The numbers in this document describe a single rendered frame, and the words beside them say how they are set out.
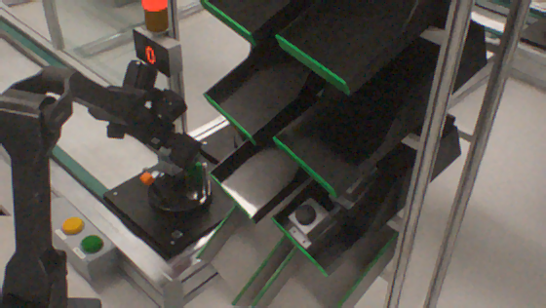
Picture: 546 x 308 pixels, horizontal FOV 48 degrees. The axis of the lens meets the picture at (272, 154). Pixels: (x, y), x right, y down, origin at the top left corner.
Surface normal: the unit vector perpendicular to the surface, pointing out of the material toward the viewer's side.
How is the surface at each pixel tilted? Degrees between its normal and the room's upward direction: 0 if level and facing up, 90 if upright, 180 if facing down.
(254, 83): 25
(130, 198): 0
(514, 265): 0
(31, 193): 71
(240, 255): 45
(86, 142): 0
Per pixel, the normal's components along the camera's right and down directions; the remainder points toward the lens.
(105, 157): 0.02, -0.77
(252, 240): -0.56, -0.29
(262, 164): -0.33, -0.55
